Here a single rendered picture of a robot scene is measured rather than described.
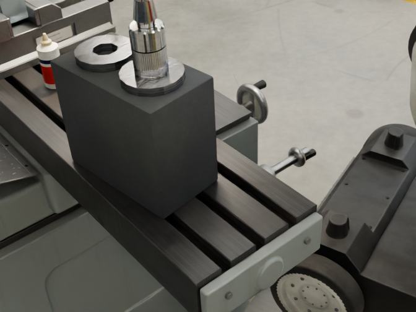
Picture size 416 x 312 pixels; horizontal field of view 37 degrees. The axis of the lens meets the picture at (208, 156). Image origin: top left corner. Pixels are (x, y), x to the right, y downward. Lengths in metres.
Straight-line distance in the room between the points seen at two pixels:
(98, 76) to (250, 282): 0.36
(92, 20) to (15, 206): 0.45
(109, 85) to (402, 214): 0.83
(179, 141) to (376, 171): 0.77
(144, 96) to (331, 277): 0.62
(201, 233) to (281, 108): 1.95
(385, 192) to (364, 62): 1.75
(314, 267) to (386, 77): 1.90
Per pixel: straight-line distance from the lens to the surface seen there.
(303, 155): 1.67
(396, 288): 1.32
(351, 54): 3.24
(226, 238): 0.87
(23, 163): 1.19
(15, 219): 1.21
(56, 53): 1.21
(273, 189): 0.95
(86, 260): 1.37
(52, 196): 1.19
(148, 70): 0.83
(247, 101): 1.67
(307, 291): 1.36
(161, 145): 0.83
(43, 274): 1.32
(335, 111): 2.79
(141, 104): 0.81
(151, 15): 0.80
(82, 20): 1.38
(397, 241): 1.41
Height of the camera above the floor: 1.55
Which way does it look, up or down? 38 degrees down
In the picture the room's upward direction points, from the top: 3 degrees counter-clockwise
